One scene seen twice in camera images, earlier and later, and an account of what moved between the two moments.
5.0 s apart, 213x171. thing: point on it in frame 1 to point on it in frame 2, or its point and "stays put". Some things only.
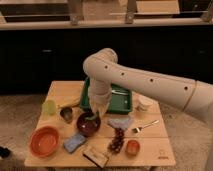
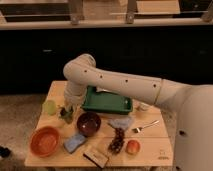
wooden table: [66, 137] stays put
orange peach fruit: [132, 148] stays put
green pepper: [91, 117] to [67, 114]
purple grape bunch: [117, 142] stays put
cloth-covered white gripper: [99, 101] to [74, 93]
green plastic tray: [121, 98] stays put
